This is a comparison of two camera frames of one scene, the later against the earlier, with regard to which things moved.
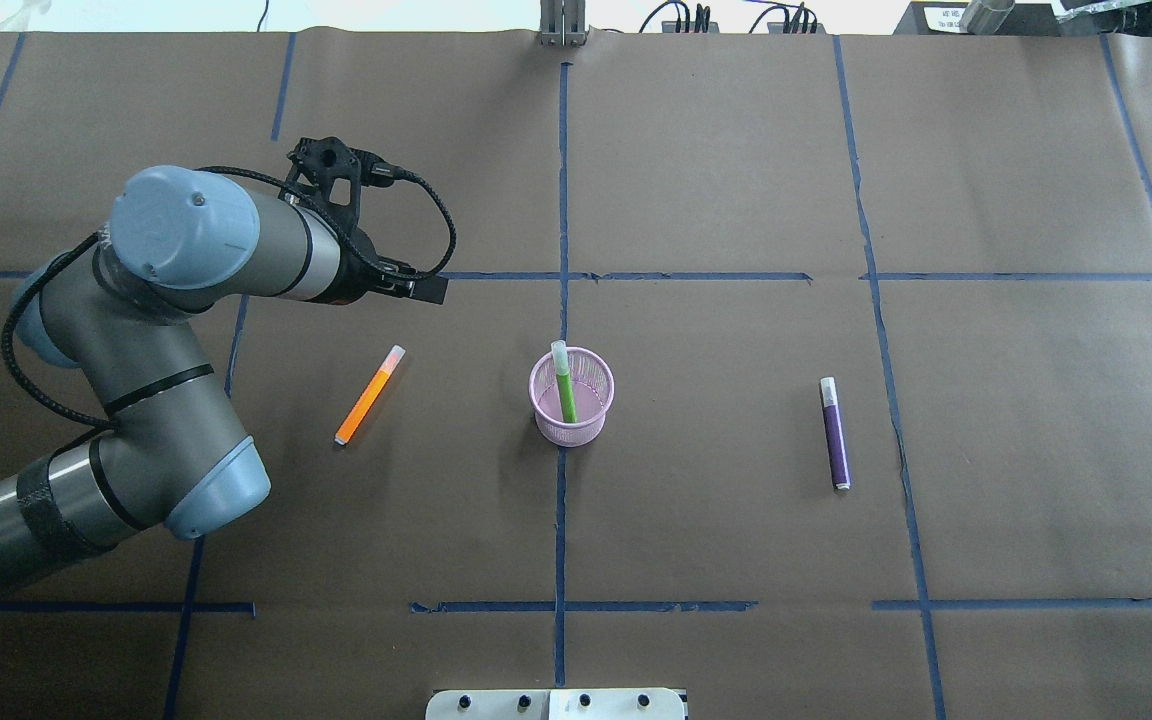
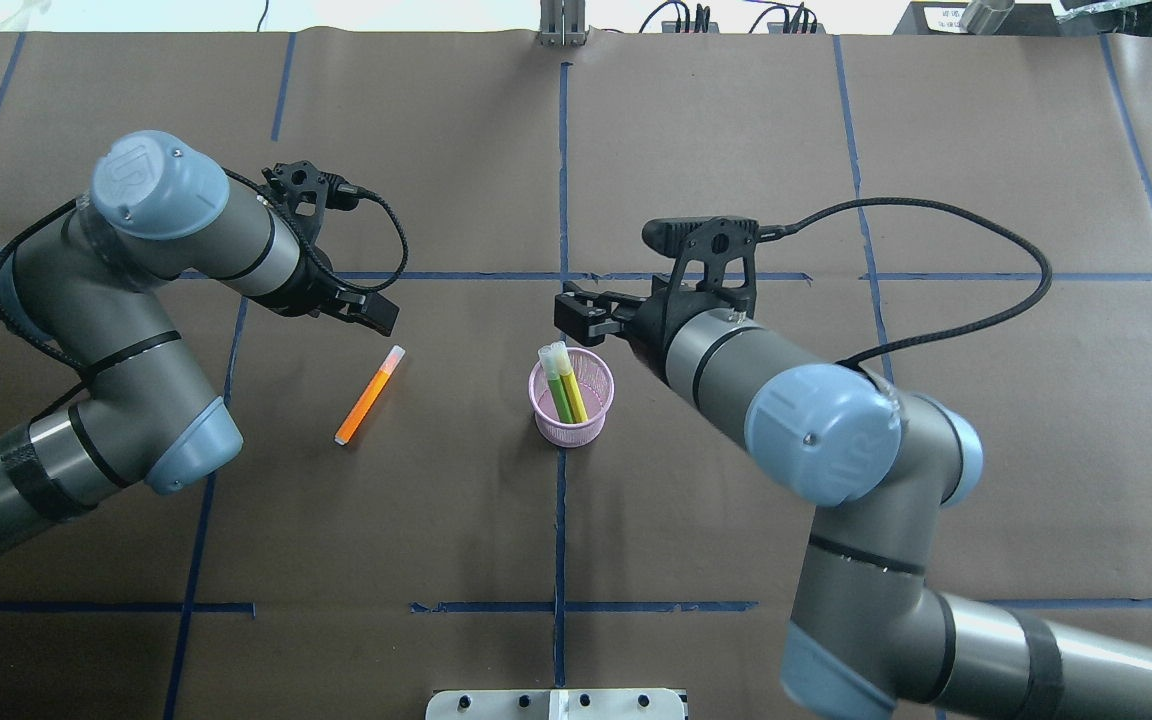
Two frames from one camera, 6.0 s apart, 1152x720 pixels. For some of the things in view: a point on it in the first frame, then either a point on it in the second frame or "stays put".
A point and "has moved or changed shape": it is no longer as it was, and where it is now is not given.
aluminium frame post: [562, 23] stays put
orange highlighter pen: [361, 408] stays put
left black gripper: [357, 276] -> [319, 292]
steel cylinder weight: [985, 17] stays put
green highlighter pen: [563, 374] has moved or changed shape
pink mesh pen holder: [591, 381] stays put
